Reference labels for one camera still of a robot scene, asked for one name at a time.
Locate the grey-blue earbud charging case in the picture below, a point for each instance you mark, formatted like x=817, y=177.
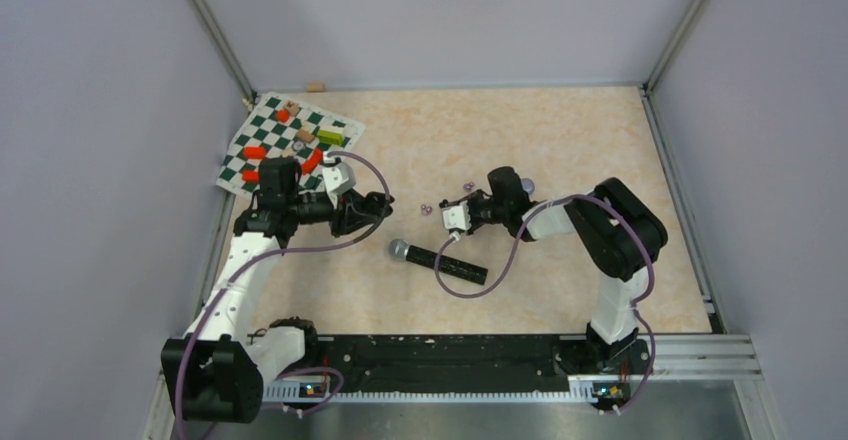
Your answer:
x=528, y=185

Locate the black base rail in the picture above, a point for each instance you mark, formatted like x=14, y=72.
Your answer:
x=468, y=364

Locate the red block middle left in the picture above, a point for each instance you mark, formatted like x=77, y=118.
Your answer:
x=254, y=152

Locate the red block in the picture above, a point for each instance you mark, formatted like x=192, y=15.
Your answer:
x=312, y=162
x=254, y=152
x=251, y=176
x=282, y=116

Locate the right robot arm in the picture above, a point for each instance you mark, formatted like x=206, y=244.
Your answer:
x=621, y=235

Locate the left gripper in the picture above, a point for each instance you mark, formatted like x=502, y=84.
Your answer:
x=353, y=212

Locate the yellow-green block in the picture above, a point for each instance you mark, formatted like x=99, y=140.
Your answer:
x=331, y=137

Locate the black microphone silver head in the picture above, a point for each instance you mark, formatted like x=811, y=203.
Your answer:
x=401, y=250

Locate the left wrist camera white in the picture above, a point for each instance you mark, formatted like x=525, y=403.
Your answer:
x=338, y=177

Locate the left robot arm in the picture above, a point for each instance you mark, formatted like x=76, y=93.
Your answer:
x=214, y=371

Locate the red block right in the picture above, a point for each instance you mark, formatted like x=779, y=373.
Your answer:
x=312, y=162

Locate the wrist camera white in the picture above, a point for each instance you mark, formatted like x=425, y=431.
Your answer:
x=456, y=216
x=338, y=177

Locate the red block lower left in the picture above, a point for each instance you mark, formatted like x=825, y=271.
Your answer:
x=251, y=176

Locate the brown block top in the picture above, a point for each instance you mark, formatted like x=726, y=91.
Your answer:
x=292, y=105

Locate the tan wooden block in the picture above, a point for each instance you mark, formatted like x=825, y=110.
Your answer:
x=305, y=136

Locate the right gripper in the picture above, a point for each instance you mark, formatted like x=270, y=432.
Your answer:
x=471, y=201

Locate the cork piece at wall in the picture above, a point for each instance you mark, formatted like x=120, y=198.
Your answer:
x=315, y=87

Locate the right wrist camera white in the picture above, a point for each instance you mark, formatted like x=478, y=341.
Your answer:
x=456, y=216

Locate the red block top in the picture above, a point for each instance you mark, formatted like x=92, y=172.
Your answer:
x=282, y=116

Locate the green white chessboard mat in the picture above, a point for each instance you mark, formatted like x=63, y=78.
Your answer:
x=261, y=128

